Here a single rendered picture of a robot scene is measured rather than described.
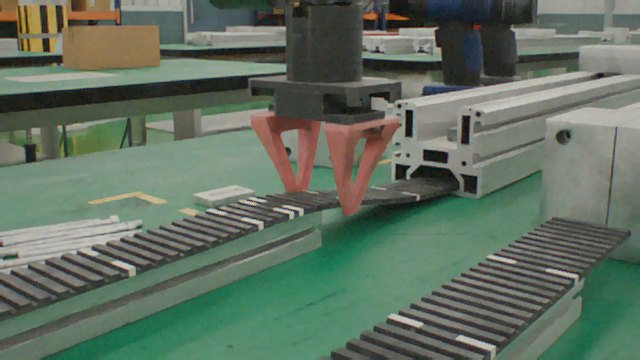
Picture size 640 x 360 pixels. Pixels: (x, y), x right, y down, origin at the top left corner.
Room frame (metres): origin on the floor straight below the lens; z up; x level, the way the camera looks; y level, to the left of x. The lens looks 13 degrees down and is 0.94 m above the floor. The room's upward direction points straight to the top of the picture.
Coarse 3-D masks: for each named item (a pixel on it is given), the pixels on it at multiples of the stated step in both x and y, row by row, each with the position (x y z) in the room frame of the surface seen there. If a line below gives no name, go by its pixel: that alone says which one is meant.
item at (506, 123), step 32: (448, 96) 0.71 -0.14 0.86; (480, 96) 0.76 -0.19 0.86; (512, 96) 0.83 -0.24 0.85; (544, 96) 0.72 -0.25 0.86; (576, 96) 0.80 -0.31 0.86; (608, 96) 0.94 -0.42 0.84; (416, 128) 0.65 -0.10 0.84; (448, 128) 0.67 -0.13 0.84; (480, 128) 0.62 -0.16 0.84; (512, 128) 0.65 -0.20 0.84; (544, 128) 0.72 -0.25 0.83; (416, 160) 0.65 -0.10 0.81; (448, 160) 0.63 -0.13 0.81; (480, 160) 0.63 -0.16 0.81; (512, 160) 0.66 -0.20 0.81; (448, 192) 0.63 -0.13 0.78; (480, 192) 0.60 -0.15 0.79
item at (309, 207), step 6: (258, 198) 0.48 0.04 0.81; (264, 198) 0.48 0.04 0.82; (270, 198) 0.47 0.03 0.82; (276, 198) 0.48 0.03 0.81; (282, 198) 0.48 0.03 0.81; (288, 198) 0.48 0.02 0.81; (288, 204) 0.46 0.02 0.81; (294, 204) 0.46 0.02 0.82; (300, 204) 0.46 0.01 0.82; (306, 204) 0.46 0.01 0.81; (312, 204) 0.46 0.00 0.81; (318, 204) 0.46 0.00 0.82; (306, 210) 0.45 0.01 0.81; (312, 210) 0.45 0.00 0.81; (318, 210) 0.46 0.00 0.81
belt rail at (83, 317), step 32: (288, 224) 0.44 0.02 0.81; (320, 224) 0.47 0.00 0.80; (192, 256) 0.38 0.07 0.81; (224, 256) 0.39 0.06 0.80; (256, 256) 0.42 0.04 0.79; (288, 256) 0.44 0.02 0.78; (128, 288) 0.34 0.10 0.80; (160, 288) 0.36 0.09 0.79; (192, 288) 0.37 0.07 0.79; (32, 320) 0.30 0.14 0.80; (64, 320) 0.32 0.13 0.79; (96, 320) 0.32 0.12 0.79; (128, 320) 0.34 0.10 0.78; (0, 352) 0.28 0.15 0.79; (32, 352) 0.29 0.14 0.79
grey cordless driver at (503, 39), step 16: (512, 0) 1.17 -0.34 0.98; (528, 0) 1.16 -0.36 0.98; (512, 16) 1.18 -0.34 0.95; (528, 16) 1.17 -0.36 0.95; (480, 32) 1.22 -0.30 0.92; (496, 32) 1.20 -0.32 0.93; (512, 32) 1.19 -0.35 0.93; (496, 48) 1.20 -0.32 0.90; (512, 48) 1.19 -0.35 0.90; (496, 64) 1.19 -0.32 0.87; (512, 64) 1.19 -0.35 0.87; (496, 80) 1.18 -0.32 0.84; (512, 80) 1.17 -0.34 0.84
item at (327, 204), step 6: (276, 192) 0.50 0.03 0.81; (288, 192) 0.50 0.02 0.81; (294, 192) 0.50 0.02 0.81; (294, 198) 0.48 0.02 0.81; (300, 198) 0.48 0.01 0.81; (306, 198) 0.48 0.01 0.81; (312, 198) 0.48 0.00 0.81; (318, 198) 0.48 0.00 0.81; (324, 204) 0.47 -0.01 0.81; (330, 204) 0.47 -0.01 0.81; (336, 204) 0.47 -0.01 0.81
